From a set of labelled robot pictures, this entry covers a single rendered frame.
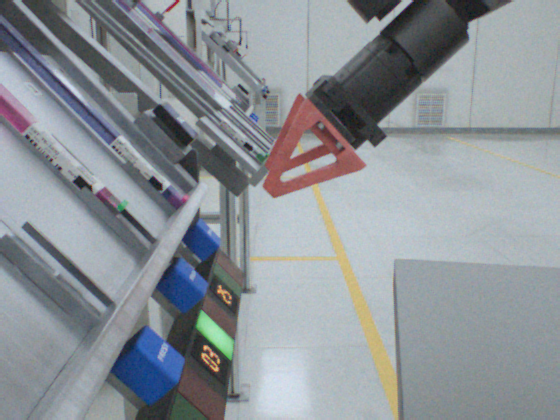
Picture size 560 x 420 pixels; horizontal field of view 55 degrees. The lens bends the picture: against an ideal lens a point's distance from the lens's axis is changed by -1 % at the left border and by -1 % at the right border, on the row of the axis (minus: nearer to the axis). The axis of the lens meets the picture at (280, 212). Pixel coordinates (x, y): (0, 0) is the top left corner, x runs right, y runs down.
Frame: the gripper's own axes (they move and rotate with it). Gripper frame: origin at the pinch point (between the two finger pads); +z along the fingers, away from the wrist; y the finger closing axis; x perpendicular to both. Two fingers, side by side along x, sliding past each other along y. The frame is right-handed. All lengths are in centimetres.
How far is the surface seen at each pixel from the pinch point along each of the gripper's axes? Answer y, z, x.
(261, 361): -99, 56, 52
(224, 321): 8.2, 10.0, 4.7
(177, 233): 10.2, 6.8, -3.1
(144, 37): -85, 11, -33
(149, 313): -37, 37, 8
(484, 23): -752, -265, 146
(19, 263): 23.7, 8.5, -8.4
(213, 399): 18.6, 9.9, 5.0
